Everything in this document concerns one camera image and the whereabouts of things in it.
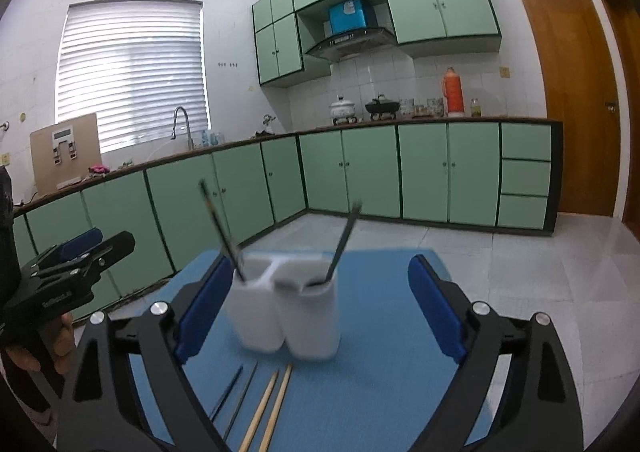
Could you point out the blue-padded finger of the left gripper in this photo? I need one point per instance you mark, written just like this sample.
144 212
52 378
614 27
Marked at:
74 247

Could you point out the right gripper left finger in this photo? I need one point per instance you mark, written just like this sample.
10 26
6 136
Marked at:
101 408

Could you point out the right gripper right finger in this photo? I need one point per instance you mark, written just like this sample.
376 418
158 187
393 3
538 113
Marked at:
513 389

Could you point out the black chopstick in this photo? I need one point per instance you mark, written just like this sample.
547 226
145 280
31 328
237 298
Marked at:
239 402
225 394

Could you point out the grey chopstick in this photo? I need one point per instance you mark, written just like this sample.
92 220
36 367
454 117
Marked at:
229 248
342 242

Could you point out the green lower kitchen cabinets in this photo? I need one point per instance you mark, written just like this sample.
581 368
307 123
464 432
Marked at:
493 174

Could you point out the left hand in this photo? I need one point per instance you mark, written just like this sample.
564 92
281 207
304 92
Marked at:
57 338

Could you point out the cardboard box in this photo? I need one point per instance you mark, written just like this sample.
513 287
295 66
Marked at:
62 154

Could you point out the blue towel mat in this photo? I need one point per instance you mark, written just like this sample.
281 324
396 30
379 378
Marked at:
376 394

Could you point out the window blinds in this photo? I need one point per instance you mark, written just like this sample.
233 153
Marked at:
138 65

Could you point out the white double utensil holder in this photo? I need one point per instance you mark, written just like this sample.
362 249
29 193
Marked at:
285 299

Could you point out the brown wooden door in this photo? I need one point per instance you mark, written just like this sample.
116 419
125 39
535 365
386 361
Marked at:
580 90
613 14

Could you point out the silver kettle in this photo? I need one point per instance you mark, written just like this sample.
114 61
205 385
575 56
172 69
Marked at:
267 121

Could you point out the white cooking pot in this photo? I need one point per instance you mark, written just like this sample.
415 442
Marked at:
343 111

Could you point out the black range hood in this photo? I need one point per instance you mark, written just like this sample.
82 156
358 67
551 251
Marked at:
352 43

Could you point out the black wok pan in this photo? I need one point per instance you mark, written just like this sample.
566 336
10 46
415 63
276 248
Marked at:
381 108

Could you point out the orange thermos flask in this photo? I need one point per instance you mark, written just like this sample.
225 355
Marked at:
452 92

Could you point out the blue box on hood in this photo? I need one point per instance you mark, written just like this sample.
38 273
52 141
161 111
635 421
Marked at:
351 15

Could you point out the green upper cabinets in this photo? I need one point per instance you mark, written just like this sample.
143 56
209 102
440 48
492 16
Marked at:
285 29

